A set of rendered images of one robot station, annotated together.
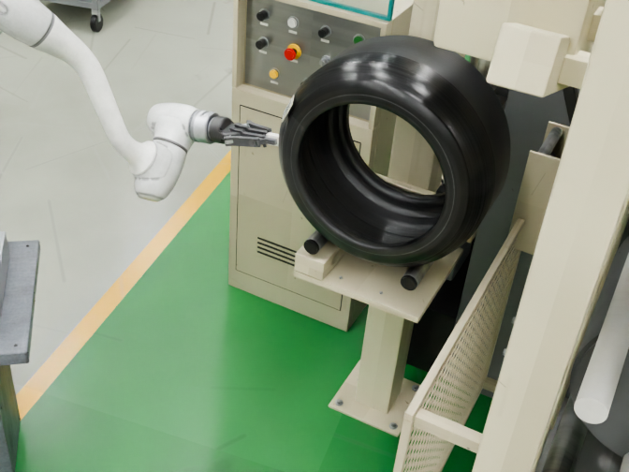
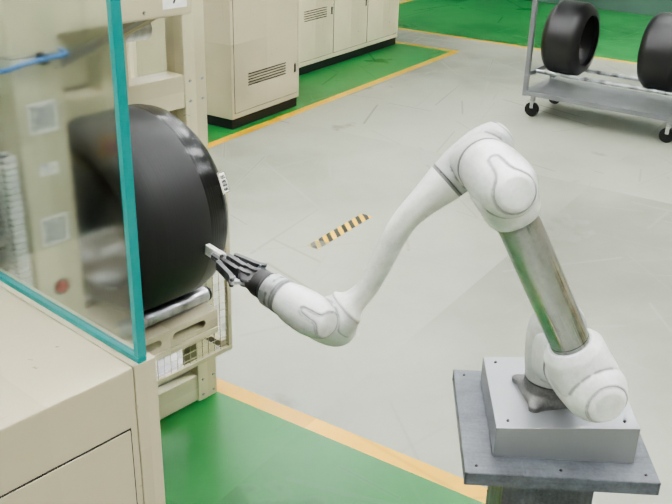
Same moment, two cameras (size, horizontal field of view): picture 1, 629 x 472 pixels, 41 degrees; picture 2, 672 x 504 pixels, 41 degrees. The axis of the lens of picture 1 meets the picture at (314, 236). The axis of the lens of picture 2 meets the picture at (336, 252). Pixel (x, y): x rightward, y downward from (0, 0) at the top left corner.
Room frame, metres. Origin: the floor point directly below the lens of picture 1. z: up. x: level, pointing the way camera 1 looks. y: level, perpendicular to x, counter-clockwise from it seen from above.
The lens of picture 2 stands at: (3.95, 1.06, 2.14)
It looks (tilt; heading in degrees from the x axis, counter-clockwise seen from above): 25 degrees down; 197
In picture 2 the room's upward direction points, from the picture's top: 2 degrees clockwise
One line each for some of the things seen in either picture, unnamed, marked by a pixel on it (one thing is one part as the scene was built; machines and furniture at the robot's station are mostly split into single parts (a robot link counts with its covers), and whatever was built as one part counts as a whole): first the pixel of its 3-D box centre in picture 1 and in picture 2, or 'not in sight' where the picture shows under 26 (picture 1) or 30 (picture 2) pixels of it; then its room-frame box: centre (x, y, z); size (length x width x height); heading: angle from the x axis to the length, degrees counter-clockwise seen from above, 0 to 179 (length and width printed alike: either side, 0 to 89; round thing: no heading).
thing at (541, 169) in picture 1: (553, 191); not in sight; (1.94, -0.63, 1.05); 0.20 x 0.15 x 0.30; 156
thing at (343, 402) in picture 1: (377, 395); not in sight; (2.14, -0.28, 0.01); 0.27 x 0.27 x 0.02; 66
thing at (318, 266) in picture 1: (338, 234); (160, 333); (1.96, -0.07, 0.83); 0.36 x 0.09 x 0.06; 156
